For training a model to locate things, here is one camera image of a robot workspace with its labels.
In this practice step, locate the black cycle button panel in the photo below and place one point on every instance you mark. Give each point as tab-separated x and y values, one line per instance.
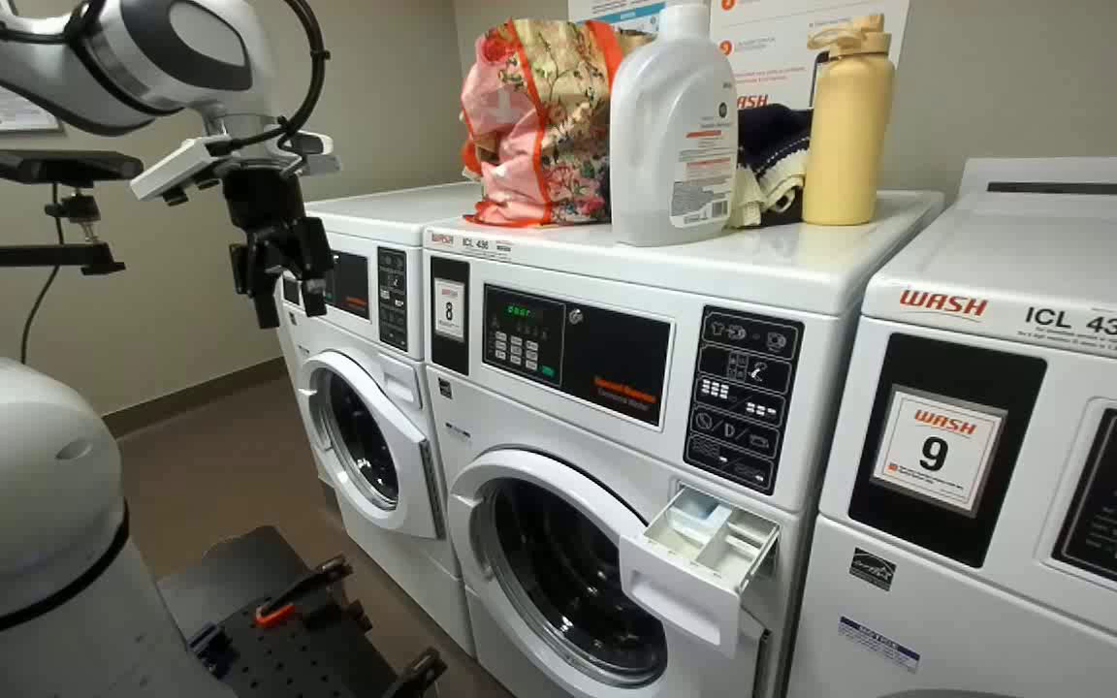
739	401

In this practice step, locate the right white washing machine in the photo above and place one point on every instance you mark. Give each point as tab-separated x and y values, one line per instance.
368	216

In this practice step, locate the white detergent bottle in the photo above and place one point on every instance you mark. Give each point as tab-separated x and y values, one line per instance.
664	129

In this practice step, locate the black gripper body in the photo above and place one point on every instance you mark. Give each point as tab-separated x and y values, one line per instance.
263	198

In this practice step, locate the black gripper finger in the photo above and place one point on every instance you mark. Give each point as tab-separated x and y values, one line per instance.
313	273
256	286

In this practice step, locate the white illustrated wall poster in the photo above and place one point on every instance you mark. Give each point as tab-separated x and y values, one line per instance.
777	40

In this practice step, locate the black base platform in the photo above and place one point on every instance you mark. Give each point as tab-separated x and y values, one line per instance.
249	662

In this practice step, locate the pink orange floral laundry bag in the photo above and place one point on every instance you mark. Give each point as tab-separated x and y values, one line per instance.
532	122

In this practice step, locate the dark navy fabric item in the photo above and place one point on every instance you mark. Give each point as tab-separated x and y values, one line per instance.
772	140

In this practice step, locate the blue header wall poster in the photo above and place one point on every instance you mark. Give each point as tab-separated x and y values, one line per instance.
610	8

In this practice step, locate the open round washer door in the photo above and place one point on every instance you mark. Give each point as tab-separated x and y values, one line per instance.
357	440

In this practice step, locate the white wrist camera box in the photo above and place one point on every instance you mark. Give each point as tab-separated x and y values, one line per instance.
177	166

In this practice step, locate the white detergent drawer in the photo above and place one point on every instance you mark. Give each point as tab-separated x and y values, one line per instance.
686	595

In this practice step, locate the black clamp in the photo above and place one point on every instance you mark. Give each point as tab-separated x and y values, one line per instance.
420	671

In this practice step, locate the black stereo camera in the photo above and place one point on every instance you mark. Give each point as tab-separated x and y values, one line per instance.
58	166

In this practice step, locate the black number eight display panel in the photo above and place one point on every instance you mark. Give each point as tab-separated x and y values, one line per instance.
452	316

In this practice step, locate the white washing machine number eight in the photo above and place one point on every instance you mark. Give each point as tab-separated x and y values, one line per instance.
766	257

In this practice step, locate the yellow water bottle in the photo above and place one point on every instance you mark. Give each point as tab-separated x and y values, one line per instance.
847	129

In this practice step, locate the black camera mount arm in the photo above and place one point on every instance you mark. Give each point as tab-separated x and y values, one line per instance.
28	255

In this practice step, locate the black number nine display panel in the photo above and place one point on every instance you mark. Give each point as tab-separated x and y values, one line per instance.
941	447

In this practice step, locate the white washing machine number nine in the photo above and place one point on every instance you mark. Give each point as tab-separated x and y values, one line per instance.
972	257

